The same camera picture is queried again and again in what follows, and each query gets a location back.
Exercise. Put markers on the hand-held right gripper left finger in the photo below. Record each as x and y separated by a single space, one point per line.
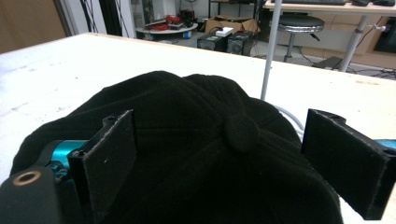
106 165

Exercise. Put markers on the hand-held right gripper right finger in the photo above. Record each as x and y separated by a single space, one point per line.
345 161

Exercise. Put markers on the black baseball cap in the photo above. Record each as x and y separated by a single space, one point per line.
199 149

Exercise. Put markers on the white metal stand pole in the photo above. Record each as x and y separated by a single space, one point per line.
269 49

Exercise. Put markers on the wooden desk with white legs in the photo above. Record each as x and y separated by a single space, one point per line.
351 18

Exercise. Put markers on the black round stool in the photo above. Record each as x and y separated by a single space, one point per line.
298 26

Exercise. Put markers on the round white low table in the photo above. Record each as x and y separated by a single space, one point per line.
166 31

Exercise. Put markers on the black equipment case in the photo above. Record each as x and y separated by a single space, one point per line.
212 42
239 42

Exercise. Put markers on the black keyboard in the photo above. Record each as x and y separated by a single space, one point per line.
308 2

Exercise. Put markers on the white flat box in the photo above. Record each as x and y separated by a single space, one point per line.
224 31

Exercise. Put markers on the open cardboard box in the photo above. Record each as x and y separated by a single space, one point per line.
232 23

